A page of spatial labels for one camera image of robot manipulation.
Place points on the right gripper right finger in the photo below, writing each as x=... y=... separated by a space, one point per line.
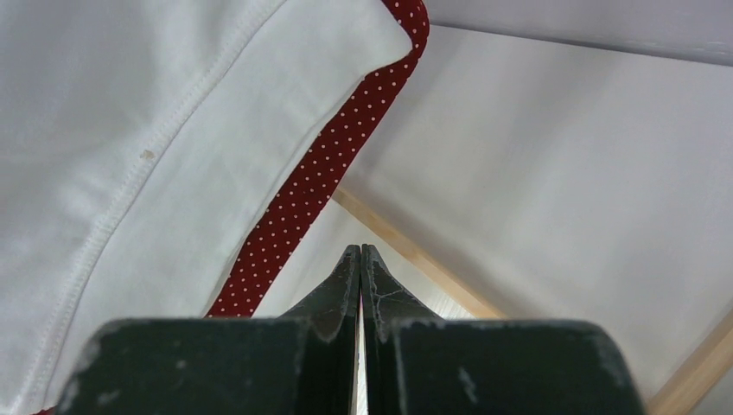
x=385 y=298

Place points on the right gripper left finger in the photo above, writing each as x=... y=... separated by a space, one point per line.
x=332 y=307

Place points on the red polka dot skirt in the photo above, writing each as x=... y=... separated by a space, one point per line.
x=306 y=191

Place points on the white garment on rack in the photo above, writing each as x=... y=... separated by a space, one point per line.
x=140 y=143

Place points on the wooden clothes rack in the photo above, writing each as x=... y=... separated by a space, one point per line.
x=704 y=368

